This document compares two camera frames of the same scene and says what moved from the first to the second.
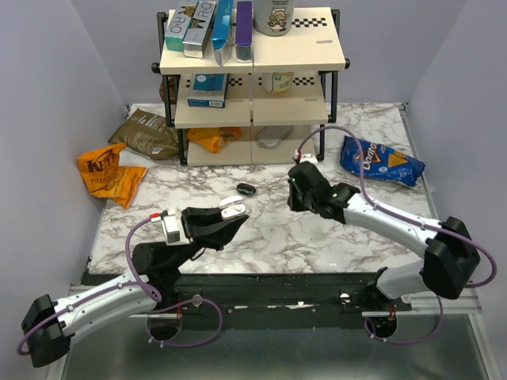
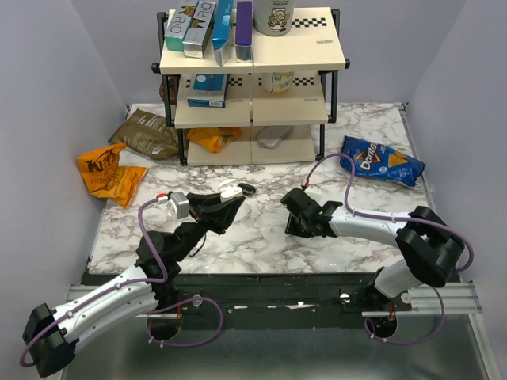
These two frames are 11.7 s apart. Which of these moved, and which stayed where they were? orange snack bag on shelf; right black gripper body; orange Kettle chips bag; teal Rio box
Moved: right black gripper body
Stayed: teal Rio box; orange snack bag on shelf; orange Kettle chips bag
